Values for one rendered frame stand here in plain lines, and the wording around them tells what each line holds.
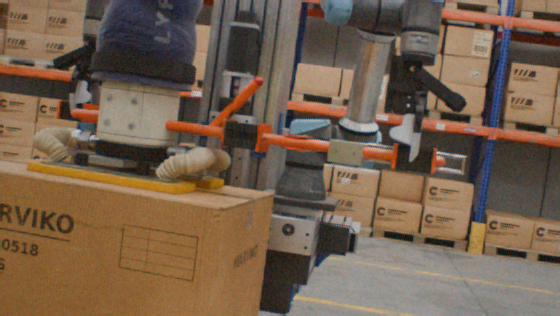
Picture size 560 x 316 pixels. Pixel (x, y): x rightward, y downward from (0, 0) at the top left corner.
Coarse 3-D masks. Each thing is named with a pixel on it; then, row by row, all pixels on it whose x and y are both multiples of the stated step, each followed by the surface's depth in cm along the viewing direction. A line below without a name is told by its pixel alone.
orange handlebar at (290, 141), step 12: (96, 120) 142; (180, 132) 138; (192, 132) 137; (204, 132) 136; (216, 132) 136; (276, 144) 133; (288, 144) 132; (300, 144) 132; (312, 144) 131; (324, 144) 131; (372, 156) 129; (384, 156) 128
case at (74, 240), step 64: (0, 192) 127; (64, 192) 124; (128, 192) 121; (192, 192) 134; (256, 192) 152; (0, 256) 127; (64, 256) 124; (128, 256) 121; (192, 256) 119; (256, 256) 147
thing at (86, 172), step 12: (84, 156) 134; (36, 168) 133; (48, 168) 132; (60, 168) 131; (72, 168) 132; (84, 168) 132; (96, 168) 133; (108, 168) 136; (144, 168) 131; (96, 180) 130; (108, 180) 129; (120, 180) 128; (132, 180) 128; (144, 180) 128; (156, 180) 128; (168, 180) 128; (180, 180) 133; (168, 192) 126; (180, 192) 127
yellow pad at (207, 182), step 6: (114, 168) 149; (150, 168) 151; (156, 168) 152; (156, 174) 147; (186, 174) 148; (192, 174) 150; (186, 180) 145; (192, 180) 145; (198, 180) 145; (204, 180) 145; (210, 180) 146; (216, 180) 149; (222, 180) 152; (198, 186) 145; (204, 186) 144; (210, 186) 144; (216, 186) 148; (222, 186) 153
